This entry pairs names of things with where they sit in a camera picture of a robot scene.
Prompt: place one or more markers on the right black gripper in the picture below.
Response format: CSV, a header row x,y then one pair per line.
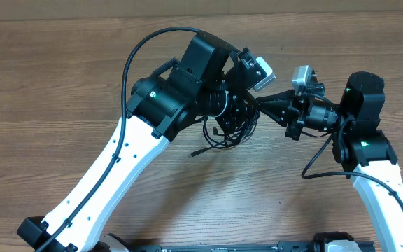
x,y
273,101

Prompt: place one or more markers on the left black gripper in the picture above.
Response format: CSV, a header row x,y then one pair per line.
x,y
246,103

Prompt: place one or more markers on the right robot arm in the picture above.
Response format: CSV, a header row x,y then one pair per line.
x,y
358,145

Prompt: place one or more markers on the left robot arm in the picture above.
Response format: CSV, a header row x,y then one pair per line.
x,y
212,79

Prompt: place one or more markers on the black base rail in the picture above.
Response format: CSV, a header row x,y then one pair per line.
x,y
282,246

